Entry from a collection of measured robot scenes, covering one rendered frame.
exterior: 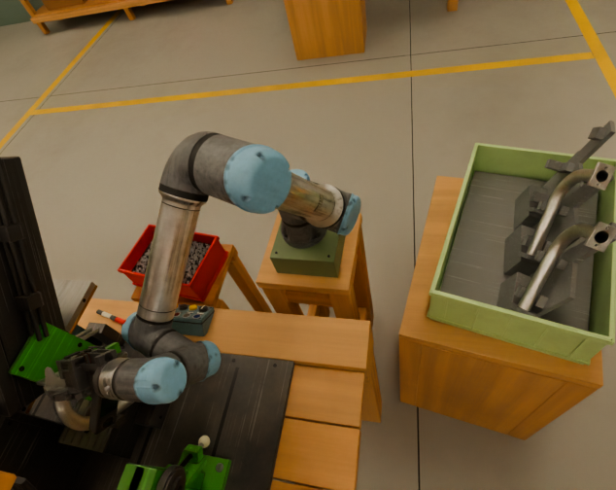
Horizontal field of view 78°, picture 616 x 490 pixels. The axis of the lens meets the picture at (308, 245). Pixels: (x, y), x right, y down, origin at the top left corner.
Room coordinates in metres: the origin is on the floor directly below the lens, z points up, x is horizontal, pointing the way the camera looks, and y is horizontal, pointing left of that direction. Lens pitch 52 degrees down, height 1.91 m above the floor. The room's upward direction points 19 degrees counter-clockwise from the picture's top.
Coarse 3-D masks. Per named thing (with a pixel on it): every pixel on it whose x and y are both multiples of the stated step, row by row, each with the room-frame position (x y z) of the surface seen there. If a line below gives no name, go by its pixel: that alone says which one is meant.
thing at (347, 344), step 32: (96, 320) 0.77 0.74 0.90; (224, 320) 0.61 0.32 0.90; (256, 320) 0.57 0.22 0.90; (288, 320) 0.54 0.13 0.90; (320, 320) 0.51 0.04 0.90; (352, 320) 0.48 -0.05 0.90; (224, 352) 0.51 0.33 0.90; (256, 352) 0.48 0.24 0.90; (288, 352) 0.44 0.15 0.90; (320, 352) 0.42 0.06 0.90; (352, 352) 0.39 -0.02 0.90
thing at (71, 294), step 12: (60, 288) 0.74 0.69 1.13; (72, 288) 0.73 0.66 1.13; (84, 288) 0.71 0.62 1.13; (96, 288) 0.72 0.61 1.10; (60, 300) 0.69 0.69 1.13; (72, 300) 0.68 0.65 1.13; (84, 300) 0.68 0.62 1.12; (72, 312) 0.64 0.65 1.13; (72, 324) 0.62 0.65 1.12; (24, 408) 0.42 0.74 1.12
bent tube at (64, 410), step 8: (40, 384) 0.41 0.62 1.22; (56, 408) 0.37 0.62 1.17; (64, 408) 0.37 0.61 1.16; (72, 408) 0.37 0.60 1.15; (120, 408) 0.39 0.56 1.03; (64, 416) 0.36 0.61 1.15; (72, 416) 0.36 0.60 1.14; (80, 416) 0.36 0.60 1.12; (88, 416) 0.37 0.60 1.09; (64, 424) 0.35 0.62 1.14; (72, 424) 0.35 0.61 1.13; (80, 424) 0.35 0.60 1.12; (88, 424) 0.35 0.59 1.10
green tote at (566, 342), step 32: (480, 160) 0.90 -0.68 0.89; (512, 160) 0.84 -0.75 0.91; (544, 160) 0.78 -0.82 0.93; (608, 160) 0.67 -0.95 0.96; (608, 192) 0.59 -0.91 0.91; (608, 224) 0.49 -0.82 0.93; (448, 256) 0.62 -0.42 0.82; (608, 256) 0.40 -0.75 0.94; (608, 288) 0.31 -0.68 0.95; (448, 320) 0.42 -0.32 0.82; (480, 320) 0.37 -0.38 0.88; (512, 320) 0.32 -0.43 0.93; (544, 320) 0.29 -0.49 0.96; (608, 320) 0.24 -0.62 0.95; (544, 352) 0.26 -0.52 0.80; (576, 352) 0.22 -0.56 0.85
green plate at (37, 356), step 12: (48, 324) 0.53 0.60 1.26; (48, 336) 0.51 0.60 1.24; (60, 336) 0.51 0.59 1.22; (72, 336) 0.52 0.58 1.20; (24, 348) 0.47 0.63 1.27; (36, 348) 0.48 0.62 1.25; (48, 348) 0.48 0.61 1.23; (60, 348) 0.49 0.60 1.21; (72, 348) 0.50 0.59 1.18; (84, 348) 0.50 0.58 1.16; (96, 348) 0.51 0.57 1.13; (24, 360) 0.45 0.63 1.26; (36, 360) 0.46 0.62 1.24; (48, 360) 0.46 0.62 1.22; (12, 372) 0.43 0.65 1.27; (24, 372) 0.43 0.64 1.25; (36, 372) 0.44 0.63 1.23
